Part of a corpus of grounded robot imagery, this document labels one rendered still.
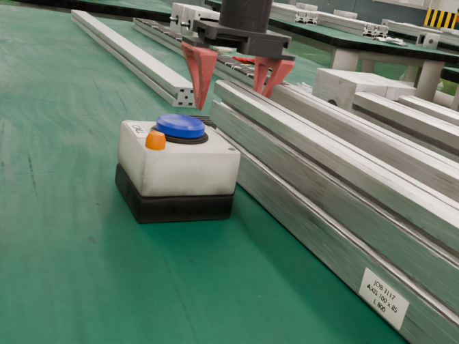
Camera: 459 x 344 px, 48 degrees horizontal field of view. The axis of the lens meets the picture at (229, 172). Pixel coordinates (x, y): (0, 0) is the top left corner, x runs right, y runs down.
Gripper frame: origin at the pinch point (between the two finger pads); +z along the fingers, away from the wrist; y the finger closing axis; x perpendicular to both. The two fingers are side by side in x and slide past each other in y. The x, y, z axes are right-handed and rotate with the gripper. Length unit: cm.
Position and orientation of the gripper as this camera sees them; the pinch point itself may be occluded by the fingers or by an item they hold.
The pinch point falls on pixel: (229, 104)
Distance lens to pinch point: 63.5
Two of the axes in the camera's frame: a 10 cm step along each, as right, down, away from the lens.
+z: -1.7, 9.3, 3.4
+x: -4.0, -3.8, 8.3
